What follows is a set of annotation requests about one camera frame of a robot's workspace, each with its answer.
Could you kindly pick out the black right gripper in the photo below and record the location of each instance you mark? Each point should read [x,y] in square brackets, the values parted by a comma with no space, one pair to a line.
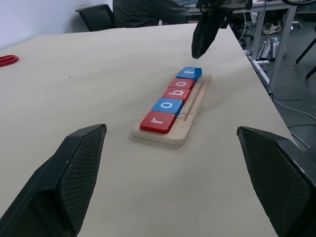
[229,6]

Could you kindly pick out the pair of sneakers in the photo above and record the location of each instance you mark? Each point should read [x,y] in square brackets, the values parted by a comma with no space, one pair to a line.
[271,28]

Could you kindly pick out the wooden letter tray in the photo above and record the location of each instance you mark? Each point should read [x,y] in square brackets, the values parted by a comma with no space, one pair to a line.
[190,118]

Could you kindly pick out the grey metal desk frame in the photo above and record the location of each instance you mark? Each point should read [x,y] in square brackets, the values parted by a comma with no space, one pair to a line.
[281,49]

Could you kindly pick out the crumpled silver foil bags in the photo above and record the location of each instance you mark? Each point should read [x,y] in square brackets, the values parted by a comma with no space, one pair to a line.
[269,48]

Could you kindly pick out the red letter block o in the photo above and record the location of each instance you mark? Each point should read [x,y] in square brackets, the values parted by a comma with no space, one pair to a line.
[182,84]

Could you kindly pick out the blue letter block o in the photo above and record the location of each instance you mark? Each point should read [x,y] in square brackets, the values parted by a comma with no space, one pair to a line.
[168,106]

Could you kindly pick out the black chair leg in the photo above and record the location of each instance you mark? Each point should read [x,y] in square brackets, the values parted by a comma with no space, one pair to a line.
[308,56]

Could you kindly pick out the black office chair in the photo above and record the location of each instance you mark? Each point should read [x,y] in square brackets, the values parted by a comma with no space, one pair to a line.
[96,17]

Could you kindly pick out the person in dark clothing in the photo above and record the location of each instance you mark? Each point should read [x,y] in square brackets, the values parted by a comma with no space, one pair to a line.
[148,12]

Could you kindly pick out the blue letter block t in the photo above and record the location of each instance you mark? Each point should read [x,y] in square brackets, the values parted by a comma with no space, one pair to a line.
[189,73]

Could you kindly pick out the red letter block r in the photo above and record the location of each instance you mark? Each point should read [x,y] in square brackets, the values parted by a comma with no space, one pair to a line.
[158,121]

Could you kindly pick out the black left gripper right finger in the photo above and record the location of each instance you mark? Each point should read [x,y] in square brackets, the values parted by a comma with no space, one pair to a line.
[284,187]

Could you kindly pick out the red letter block b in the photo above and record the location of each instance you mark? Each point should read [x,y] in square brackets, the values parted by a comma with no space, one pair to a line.
[176,94]

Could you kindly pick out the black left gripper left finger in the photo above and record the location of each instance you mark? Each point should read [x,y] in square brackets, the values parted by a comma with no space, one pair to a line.
[49,192]

